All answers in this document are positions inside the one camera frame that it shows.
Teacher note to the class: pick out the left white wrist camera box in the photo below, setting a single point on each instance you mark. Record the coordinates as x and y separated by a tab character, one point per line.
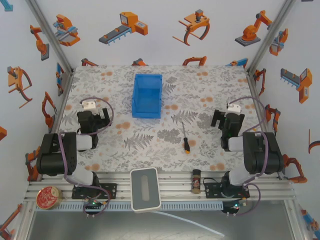
89	104

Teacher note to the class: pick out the red gold round tin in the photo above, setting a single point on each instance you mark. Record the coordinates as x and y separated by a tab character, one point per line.
47	198

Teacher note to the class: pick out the brown spice jar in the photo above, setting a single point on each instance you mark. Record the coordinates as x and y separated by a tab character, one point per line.
196	182

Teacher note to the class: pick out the left aluminium corner post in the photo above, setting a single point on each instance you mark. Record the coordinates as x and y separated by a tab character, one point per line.
50	32

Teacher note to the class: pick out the blue plastic bin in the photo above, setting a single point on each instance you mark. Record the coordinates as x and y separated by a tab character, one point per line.
147	100

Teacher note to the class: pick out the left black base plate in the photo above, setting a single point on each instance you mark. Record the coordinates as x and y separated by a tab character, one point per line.
110	191

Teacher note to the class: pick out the floral patterned table mat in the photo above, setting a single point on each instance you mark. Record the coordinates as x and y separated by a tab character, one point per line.
150	150

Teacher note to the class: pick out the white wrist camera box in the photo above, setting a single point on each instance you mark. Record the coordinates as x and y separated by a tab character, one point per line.
89	104
233	107

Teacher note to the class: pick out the right aluminium side rail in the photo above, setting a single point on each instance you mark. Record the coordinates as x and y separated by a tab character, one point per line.
257	100

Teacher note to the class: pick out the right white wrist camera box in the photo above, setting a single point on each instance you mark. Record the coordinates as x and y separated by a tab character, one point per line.
233	107

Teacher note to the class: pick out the right round circuit board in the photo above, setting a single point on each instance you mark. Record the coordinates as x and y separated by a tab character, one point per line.
233	207

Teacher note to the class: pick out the black orange screwdriver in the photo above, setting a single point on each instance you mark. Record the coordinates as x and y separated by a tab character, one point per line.
186	145

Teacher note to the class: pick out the aluminium corner post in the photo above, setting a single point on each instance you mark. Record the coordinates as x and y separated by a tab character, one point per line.
50	32
271	32

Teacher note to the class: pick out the aluminium rail base frame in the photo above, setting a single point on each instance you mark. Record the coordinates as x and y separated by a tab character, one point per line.
175	185

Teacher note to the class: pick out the left aluminium side rail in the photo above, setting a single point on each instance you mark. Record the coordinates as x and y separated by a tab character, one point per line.
63	100

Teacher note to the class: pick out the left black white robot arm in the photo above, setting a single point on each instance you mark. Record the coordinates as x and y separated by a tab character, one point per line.
55	152

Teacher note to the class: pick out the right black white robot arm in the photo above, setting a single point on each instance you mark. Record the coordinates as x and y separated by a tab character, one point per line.
260	152

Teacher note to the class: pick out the aluminium side rail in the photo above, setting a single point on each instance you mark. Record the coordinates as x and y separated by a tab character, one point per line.
63	100
257	100

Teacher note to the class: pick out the right aluminium corner post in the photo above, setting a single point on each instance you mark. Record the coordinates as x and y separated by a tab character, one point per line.
271	32

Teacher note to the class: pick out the white thin tube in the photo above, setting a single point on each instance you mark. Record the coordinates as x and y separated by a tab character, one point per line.
190	220

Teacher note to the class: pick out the grey white rectangular box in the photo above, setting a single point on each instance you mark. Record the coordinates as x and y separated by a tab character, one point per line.
140	190

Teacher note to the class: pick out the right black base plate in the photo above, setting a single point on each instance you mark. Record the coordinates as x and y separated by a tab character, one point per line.
212	191

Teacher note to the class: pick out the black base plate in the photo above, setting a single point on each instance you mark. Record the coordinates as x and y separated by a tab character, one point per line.
110	191
212	191

